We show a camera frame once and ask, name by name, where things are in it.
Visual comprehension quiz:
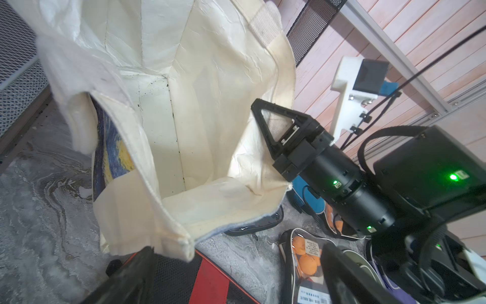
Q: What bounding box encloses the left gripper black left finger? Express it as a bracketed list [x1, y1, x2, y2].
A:
[82, 246, 157, 304]

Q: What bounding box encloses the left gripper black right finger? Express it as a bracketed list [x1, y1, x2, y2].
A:
[321, 243, 399, 303]

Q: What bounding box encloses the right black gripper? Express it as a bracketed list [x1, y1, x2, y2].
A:
[251, 99, 397, 235]

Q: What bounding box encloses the green paddle cover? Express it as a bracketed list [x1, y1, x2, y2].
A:
[339, 246, 385, 288]

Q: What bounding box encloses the black red paddle set case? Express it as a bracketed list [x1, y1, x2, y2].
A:
[106, 252, 258, 303]

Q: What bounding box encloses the Deerway paddle set clear case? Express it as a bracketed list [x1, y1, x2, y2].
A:
[317, 204, 367, 241]

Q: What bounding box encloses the teal paddle cover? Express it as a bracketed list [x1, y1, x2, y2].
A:
[286, 176, 326, 215]

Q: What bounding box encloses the cream canvas tote bag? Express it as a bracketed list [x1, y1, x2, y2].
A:
[11, 1, 296, 261]

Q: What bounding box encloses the red paddle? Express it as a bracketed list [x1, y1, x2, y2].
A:
[225, 206, 284, 237]

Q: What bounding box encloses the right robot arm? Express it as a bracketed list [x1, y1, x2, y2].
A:
[251, 99, 485, 303]

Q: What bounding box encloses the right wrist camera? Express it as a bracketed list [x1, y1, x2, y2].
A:
[330, 56, 389, 144]

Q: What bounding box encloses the black mesh wall basket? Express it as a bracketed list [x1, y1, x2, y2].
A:
[287, 0, 347, 67]

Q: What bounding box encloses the white wire mesh shelf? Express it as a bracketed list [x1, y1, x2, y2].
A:
[1, 1, 48, 135]

